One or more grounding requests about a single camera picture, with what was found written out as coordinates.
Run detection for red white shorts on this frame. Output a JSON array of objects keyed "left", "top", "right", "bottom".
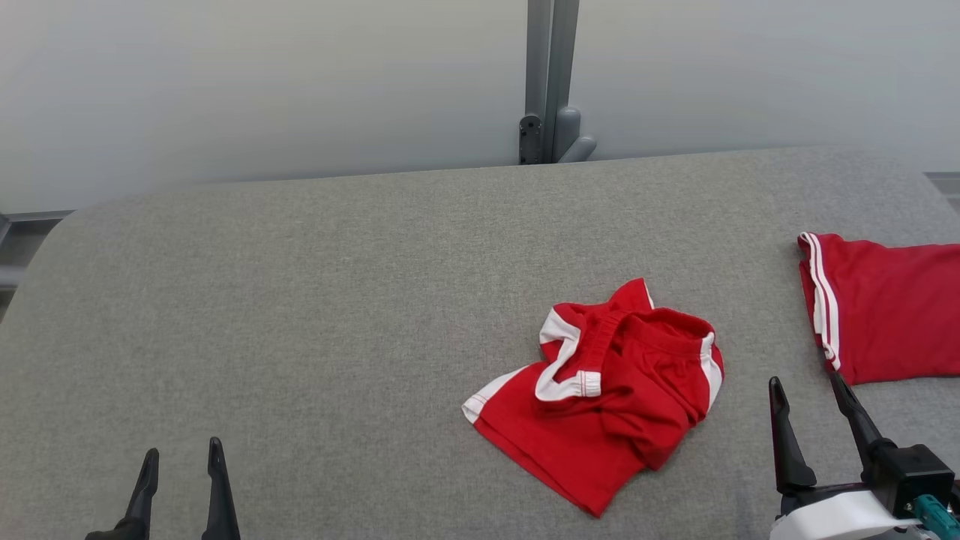
[{"left": 461, "top": 277, "right": 726, "bottom": 519}]

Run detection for red Bulls 23 jersey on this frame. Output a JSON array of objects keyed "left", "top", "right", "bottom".
[{"left": 797, "top": 232, "right": 960, "bottom": 386}]

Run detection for grey window sill ledge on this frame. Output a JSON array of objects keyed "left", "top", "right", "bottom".
[{"left": 0, "top": 209, "right": 76, "bottom": 295}]

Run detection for black post bracket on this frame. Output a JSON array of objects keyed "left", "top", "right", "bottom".
[{"left": 519, "top": 114, "right": 543, "bottom": 165}]

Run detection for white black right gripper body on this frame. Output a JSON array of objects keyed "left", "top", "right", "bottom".
[{"left": 769, "top": 441, "right": 958, "bottom": 540}]

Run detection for grey fabric sofa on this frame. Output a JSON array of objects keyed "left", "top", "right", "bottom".
[{"left": 0, "top": 146, "right": 960, "bottom": 540}]

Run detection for teal cable connector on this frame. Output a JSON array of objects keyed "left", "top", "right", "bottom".
[{"left": 911, "top": 493, "right": 960, "bottom": 540}]

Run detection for grey rounded post handle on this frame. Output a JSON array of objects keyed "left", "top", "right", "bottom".
[{"left": 555, "top": 106, "right": 598, "bottom": 164}]

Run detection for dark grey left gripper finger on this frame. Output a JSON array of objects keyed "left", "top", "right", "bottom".
[
  {"left": 120, "top": 448, "right": 161, "bottom": 538},
  {"left": 200, "top": 436, "right": 242, "bottom": 540}
]

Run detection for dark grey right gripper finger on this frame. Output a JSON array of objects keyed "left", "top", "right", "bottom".
[
  {"left": 829, "top": 370, "right": 899, "bottom": 482},
  {"left": 768, "top": 376, "right": 818, "bottom": 495}
]

